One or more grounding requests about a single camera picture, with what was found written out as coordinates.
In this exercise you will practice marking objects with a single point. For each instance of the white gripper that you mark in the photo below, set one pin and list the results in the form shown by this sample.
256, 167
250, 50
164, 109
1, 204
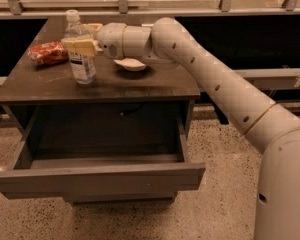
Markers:
110, 40

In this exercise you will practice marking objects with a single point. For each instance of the clear plastic water bottle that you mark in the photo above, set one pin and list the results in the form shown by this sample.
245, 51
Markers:
83, 68

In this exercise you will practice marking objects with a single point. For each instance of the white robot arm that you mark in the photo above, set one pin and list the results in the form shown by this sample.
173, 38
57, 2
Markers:
269, 127

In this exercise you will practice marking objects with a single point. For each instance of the dark grey drawer cabinet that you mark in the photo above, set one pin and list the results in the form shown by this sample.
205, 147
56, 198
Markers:
27, 88

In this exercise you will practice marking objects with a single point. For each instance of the open grey top drawer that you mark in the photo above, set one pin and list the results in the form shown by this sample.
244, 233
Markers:
95, 153

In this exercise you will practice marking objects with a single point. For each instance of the red crumpled snack bag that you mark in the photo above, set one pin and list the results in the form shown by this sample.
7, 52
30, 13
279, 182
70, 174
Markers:
47, 54

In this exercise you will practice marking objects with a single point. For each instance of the white paper bowl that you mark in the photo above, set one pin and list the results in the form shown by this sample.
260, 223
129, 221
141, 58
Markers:
132, 65

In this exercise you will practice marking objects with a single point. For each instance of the grey low bench ledge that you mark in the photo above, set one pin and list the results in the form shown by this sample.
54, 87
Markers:
272, 79

